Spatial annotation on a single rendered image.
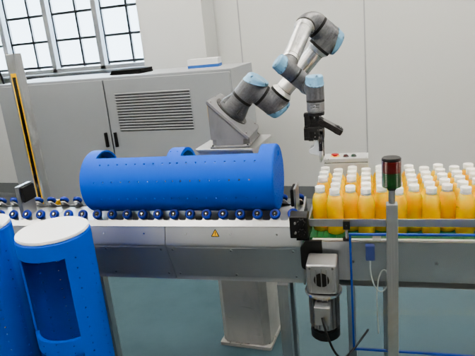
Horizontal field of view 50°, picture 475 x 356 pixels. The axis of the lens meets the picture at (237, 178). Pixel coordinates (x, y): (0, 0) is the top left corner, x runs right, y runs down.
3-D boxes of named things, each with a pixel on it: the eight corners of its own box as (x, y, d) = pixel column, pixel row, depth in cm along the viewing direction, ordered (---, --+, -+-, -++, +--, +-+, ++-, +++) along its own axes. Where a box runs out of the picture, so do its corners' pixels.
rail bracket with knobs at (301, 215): (293, 232, 205) (292, 208, 202) (311, 232, 204) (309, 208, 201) (290, 242, 196) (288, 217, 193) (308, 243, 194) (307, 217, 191)
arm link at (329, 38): (252, 99, 263) (323, 13, 244) (274, 116, 267) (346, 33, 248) (253, 107, 252) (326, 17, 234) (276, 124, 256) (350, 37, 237)
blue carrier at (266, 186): (114, 198, 256) (104, 143, 247) (285, 196, 233) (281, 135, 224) (85, 220, 229) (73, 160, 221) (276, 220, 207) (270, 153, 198)
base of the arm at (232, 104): (226, 100, 268) (237, 86, 264) (247, 120, 266) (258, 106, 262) (215, 102, 254) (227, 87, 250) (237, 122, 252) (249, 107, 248)
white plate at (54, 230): (27, 220, 209) (27, 222, 210) (3, 247, 183) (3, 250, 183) (94, 212, 211) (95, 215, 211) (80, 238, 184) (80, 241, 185)
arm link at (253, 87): (234, 86, 260) (250, 66, 255) (254, 102, 264) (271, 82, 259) (233, 93, 249) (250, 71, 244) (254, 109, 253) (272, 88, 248)
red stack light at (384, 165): (381, 169, 171) (381, 157, 170) (401, 169, 170) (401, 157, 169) (381, 174, 165) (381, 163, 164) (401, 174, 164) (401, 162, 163)
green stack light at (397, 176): (381, 183, 173) (381, 169, 171) (401, 183, 171) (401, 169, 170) (382, 188, 167) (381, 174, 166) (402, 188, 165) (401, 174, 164)
